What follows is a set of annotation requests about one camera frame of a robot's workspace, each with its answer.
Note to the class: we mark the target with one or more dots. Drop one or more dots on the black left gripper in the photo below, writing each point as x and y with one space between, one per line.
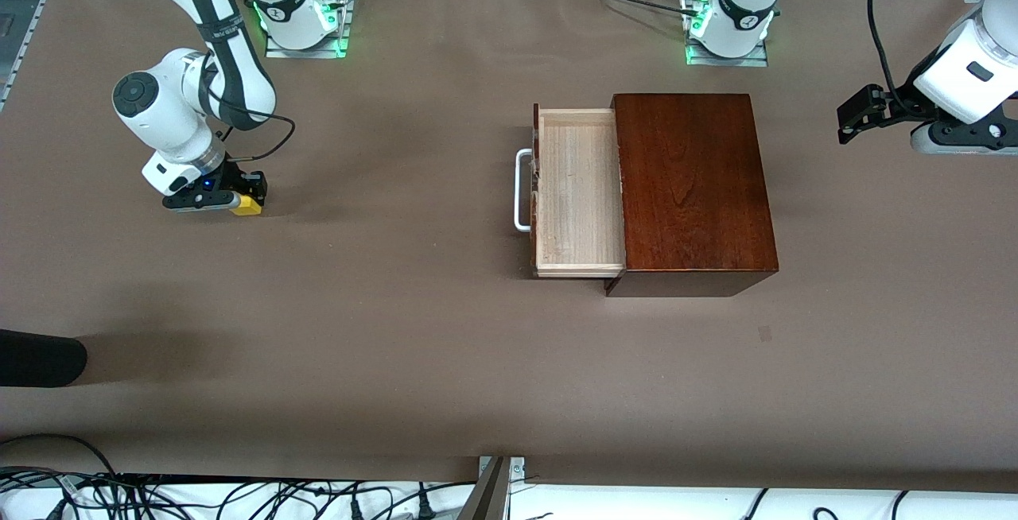
897 107

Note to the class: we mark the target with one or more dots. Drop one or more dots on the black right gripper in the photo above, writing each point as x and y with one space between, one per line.
236 181

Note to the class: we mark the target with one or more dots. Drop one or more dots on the yellow block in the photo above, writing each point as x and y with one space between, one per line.
248 207

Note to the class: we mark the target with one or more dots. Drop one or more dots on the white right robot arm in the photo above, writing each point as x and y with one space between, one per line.
167 114

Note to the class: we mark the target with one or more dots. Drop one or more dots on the dark brown wooden cabinet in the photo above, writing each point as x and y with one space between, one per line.
700 194

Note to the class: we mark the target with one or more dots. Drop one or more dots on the brown paper table cover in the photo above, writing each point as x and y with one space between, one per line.
398 305

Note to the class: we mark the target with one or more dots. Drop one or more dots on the black ribbed cylinder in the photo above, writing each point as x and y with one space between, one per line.
40 358

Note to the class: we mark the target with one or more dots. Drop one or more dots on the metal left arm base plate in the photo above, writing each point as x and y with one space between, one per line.
747 61

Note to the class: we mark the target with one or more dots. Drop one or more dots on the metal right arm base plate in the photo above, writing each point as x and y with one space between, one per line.
306 52

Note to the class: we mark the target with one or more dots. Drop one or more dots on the grey aluminium post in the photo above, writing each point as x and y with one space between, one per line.
487 496

